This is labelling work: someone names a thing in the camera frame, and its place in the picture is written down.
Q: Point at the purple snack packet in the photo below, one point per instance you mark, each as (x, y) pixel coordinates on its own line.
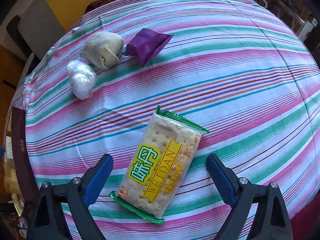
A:
(146, 45)

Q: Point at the grey yellow blue sofa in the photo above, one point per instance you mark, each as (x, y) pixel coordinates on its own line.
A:
(33, 26)

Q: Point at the Weidan cracker packet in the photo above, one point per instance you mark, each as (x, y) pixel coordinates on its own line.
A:
(159, 165)

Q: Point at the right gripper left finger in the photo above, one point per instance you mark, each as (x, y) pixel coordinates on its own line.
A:
(49, 220)

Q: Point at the white plastic bag ball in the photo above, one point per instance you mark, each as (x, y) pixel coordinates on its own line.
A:
(82, 79)

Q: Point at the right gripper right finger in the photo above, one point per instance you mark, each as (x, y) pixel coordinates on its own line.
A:
(271, 220)

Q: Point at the striped bed sheet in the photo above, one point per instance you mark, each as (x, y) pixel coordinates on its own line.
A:
(231, 66)

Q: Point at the gold metal tin box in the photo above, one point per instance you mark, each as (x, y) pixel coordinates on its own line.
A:
(19, 180)

